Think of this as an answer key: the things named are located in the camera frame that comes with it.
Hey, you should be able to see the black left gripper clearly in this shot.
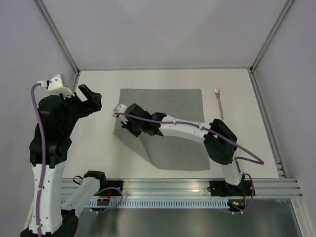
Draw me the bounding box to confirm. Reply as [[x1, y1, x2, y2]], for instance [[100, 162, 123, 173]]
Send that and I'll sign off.
[[61, 83, 102, 133]]

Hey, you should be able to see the grey cloth napkin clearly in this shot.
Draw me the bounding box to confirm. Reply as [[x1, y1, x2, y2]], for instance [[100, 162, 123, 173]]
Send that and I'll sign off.
[[114, 88, 210, 171]]

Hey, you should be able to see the pink handled metal fork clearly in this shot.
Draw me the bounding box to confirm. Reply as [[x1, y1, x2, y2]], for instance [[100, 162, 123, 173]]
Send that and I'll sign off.
[[215, 87, 224, 120]]

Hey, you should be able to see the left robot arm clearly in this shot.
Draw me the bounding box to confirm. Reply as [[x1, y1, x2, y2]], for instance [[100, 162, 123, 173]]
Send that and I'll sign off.
[[21, 84, 108, 237]]

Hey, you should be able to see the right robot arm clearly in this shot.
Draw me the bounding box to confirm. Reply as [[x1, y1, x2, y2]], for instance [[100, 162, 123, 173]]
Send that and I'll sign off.
[[113, 104, 244, 195]]

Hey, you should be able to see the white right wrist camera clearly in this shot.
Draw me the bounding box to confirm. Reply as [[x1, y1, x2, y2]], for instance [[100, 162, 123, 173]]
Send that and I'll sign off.
[[112, 104, 128, 124]]

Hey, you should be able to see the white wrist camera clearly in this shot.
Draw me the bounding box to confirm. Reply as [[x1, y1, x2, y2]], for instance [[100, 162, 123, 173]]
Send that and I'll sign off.
[[112, 104, 128, 124], [38, 73, 75, 99]]

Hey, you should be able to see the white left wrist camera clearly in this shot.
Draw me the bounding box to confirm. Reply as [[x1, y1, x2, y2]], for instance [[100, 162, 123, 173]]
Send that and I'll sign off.
[[38, 73, 75, 99]]

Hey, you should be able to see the aluminium front rail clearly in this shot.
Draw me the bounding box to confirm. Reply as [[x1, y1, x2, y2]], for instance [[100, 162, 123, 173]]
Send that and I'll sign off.
[[59, 177, 304, 199]]

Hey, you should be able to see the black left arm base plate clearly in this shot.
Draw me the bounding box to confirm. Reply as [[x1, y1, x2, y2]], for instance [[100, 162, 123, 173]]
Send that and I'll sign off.
[[99, 180, 123, 197]]

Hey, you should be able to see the white slotted cable duct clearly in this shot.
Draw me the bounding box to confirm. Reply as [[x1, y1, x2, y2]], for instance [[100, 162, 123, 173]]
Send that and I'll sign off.
[[87, 198, 229, 209]]

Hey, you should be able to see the left aluminium frame post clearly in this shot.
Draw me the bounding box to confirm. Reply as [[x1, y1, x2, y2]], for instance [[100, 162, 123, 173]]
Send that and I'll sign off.
[[34, 0, 81, 75]]

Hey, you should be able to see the aluminium frame post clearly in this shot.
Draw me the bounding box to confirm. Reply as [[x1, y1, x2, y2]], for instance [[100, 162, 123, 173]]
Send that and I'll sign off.
[[248, 0, 296, 74], [34, 0, 81, 75]]

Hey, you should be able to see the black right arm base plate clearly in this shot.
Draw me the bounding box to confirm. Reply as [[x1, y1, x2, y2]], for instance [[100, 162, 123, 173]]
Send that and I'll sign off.
[[207, 180, 255, 197]]

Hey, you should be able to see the right aluminium frame post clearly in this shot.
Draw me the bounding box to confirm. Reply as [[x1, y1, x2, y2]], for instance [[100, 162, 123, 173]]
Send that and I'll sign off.
[[248, 0, 296, 74]]

